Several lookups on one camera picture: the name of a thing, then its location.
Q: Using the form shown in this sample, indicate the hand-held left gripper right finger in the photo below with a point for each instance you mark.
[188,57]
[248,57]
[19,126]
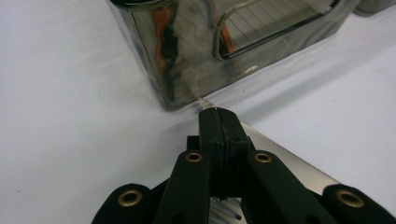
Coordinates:
[233,140]

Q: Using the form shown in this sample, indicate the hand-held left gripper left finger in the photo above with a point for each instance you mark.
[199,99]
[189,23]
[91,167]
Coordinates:
[211,140]

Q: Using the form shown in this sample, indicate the black chopstick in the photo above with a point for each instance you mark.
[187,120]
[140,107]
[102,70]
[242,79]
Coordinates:
[172,59]

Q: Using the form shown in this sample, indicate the metal table knife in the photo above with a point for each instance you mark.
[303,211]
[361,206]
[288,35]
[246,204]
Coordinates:
[280,155]

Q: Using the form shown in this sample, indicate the translucent grey plastic bin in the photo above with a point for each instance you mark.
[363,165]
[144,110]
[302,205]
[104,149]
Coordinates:
[193,46]
[373,6]

